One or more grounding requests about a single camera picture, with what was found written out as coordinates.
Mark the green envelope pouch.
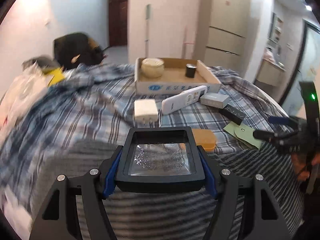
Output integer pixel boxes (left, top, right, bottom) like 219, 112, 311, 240
223, 122, 262, 150

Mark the black UNNY box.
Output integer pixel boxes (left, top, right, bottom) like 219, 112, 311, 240
219, 104, 246, 125

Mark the grey rectangular box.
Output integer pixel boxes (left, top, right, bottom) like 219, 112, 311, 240
200, 93, 230, 109

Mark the white AUX remote control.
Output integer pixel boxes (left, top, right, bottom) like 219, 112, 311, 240
161, 85, 207, 115

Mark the black box silver lid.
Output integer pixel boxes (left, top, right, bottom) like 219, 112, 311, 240
185, 63, 197, 79

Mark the black framed tray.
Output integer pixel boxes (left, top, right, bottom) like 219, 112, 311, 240
115, 127, 205, 193

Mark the white power adapter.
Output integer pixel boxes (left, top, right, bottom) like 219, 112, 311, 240
134, 99, 158, 124

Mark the round cream bear tin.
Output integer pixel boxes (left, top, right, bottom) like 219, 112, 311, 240
141, 58, 164, 78

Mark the person right hand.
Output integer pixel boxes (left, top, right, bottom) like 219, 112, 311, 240
291, 152, 320, 181

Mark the bathroom vanity cabinet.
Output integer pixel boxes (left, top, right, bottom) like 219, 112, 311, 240
256, 60, 286, 87

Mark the black framed glass door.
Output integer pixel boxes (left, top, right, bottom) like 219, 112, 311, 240
280, 21, 319, 115

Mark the striped grey cloth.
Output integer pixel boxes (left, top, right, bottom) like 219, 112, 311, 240
30, 140, 303, 239

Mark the beige refrigerator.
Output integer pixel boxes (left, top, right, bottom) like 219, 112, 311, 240
193, 0, 251, 72

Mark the blue plaid shirt cloth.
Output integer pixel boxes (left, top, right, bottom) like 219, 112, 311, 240
1, 64, 291, 210

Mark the cardboard tray box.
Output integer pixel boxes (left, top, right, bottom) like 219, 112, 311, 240
135, 58, 222, 95

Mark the yellow box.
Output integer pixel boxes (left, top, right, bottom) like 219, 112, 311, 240
46, 68, 65, 87

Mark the grey cap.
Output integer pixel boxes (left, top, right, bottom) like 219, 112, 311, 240
22, 55, 61, 72

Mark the black jacket on chair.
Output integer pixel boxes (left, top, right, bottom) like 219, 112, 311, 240
53, 33, 105, 70

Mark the dark brown door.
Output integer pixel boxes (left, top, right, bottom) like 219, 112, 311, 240
108, 0, 128, 47

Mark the green handled mop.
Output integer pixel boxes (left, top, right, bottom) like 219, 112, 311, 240
145, 4, 151, 58

